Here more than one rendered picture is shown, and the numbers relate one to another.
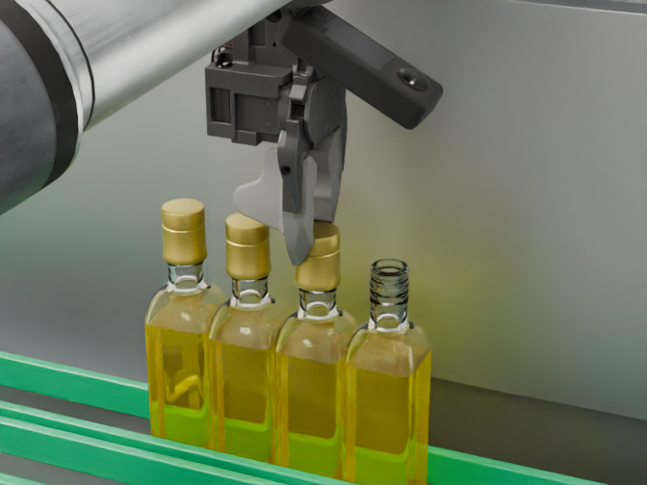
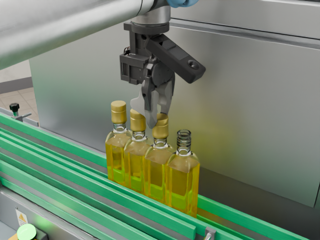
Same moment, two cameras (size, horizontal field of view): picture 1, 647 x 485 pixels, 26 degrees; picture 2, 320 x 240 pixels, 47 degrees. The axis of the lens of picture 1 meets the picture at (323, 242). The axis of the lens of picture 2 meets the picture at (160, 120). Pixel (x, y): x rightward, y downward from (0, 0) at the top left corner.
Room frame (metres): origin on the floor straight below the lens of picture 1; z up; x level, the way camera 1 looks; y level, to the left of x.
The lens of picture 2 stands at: (0.29, -0.13, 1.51)
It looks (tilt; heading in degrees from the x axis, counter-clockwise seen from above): 28 degrees down; 12
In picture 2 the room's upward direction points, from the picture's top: straight up
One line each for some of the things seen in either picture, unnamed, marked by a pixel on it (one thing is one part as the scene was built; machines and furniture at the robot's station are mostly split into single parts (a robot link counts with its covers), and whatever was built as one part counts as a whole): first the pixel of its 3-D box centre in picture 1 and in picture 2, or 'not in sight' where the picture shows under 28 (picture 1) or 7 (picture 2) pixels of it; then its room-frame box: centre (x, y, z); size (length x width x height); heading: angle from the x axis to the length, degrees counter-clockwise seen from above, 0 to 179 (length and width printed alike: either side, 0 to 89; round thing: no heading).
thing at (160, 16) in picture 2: not in sight; (149, 12); (0.97, 0.03, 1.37); 0.08 x 0.08 x 0.05
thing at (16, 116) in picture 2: not in sight; (23, 120); (1.27, 0.53, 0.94); 0.07 x 0.04 x 0.13; 158
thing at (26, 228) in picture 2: not in sight; (26, 232); (0.89, 0.33, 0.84); 0.05 x 0.05 x 0.03
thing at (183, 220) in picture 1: (184, 231); (118, 112); (1.01, 0.11, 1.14); 0.04 x 0.04 x 0.04
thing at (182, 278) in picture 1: (185, 256); (119, 120); (1.01, 0.11, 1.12); 0.03 x 0.03 x 0.05
